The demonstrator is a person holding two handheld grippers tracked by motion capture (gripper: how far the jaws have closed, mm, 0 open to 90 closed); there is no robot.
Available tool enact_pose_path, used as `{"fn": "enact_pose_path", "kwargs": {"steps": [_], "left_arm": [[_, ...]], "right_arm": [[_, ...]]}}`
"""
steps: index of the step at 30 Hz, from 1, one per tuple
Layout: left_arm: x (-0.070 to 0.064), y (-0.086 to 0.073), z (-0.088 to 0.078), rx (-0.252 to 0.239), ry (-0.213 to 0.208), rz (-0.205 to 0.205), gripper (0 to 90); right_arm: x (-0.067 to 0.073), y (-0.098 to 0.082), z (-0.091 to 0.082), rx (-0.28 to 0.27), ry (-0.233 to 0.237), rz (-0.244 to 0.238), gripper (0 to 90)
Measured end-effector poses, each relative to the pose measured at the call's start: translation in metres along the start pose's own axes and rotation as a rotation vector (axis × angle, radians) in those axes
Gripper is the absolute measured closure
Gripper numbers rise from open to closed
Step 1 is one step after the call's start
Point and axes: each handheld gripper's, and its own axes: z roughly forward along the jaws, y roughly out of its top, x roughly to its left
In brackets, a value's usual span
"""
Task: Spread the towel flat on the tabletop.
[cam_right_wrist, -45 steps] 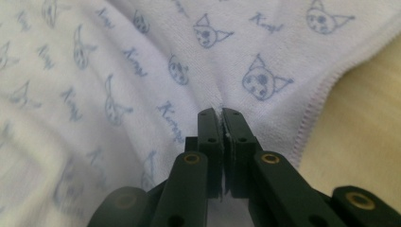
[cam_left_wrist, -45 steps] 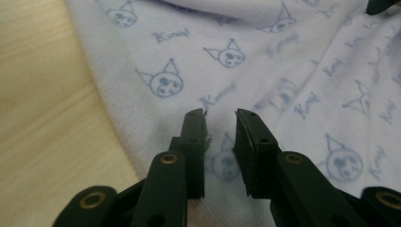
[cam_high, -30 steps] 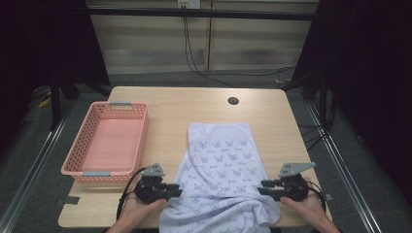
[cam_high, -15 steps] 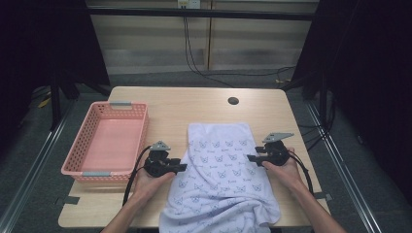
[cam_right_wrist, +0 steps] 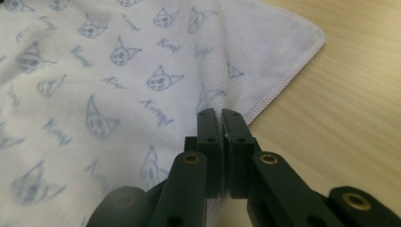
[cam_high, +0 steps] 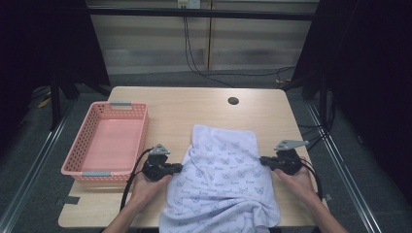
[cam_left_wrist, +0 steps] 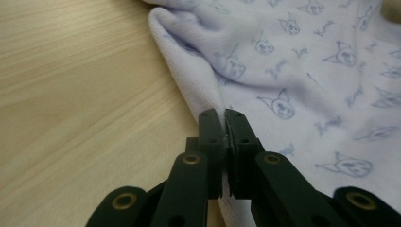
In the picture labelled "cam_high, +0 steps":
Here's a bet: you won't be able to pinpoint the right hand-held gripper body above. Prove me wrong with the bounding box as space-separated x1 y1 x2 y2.
273 139 310 177

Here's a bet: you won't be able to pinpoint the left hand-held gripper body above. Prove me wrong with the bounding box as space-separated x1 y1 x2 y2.
142 144 174 182

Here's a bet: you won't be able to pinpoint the white printed towel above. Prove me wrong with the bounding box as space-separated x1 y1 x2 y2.
158 124 281 233

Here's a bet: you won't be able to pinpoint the pink plastic basket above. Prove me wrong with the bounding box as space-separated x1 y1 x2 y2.
60 101 150 183

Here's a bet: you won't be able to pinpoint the person's left hand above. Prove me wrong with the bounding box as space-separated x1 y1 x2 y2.
130 173 173 208

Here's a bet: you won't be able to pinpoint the person's right hand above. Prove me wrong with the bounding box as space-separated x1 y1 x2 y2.
274 168 317 204

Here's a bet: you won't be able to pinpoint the dark curtain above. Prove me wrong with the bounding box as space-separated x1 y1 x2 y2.
291 0 412 205
0 0 111 156

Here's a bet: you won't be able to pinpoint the black horizontal bar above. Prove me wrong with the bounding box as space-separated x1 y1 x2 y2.
86 7 320 22

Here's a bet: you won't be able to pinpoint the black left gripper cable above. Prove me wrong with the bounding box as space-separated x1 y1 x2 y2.
120 148 154 212

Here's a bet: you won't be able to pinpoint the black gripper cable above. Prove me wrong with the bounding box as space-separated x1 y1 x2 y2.
299 157 324 200
120 148 154 212

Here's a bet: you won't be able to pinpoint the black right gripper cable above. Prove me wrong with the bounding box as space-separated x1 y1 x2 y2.
299 157 324 200

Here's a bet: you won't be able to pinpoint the black floor cables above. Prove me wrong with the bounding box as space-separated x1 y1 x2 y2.
297 122 336 153

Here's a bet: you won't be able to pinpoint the metal floor rail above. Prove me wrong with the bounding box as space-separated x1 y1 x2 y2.
305 100 383 233
0 103 71 233

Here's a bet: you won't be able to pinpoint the black hanging wall cable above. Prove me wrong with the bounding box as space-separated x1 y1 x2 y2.
183 16 295 88

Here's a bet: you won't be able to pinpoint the black stand post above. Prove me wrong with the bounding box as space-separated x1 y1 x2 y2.
50 76 62 131

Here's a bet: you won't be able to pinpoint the white wall socket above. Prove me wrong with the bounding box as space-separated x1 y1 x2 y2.
177 0 202 10

